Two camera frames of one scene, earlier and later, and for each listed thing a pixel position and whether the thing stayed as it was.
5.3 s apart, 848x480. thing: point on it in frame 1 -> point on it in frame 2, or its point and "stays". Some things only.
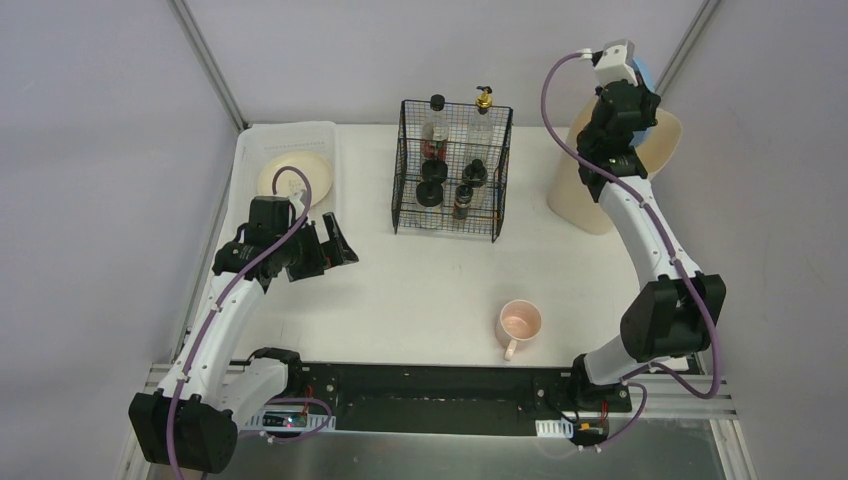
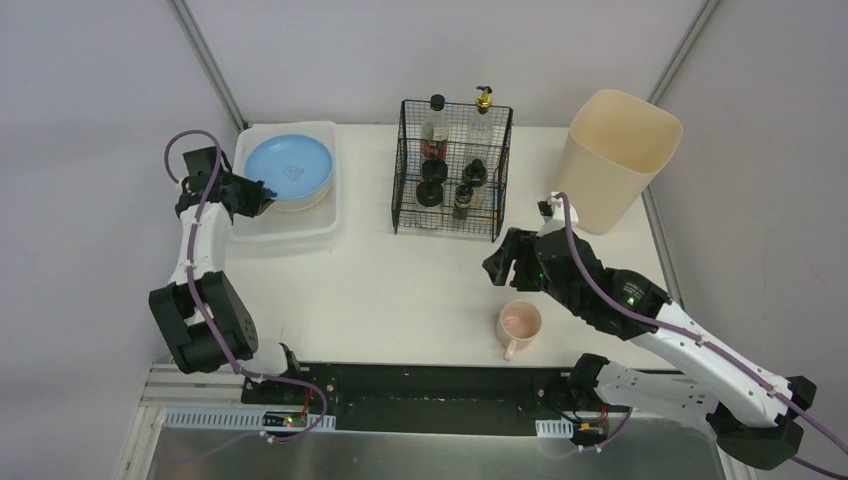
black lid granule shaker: x=429 y=194 stays
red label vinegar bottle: x=436 y=132 stays
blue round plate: x=641 y=67 -> x=291 y=166
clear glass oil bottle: x=481 y=130 stays
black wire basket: x=448 y=174 stays
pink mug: x=520 y=320 stays
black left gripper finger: x=309 y=259 -> x=254 y=206
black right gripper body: x=631 y=105 -> x=515 y=259
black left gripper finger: x=338 y=250 -> x=245 y=187
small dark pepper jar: x=463 y=198 stays
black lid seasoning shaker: x=434 y=170 stays
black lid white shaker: x=475 y=174 stays
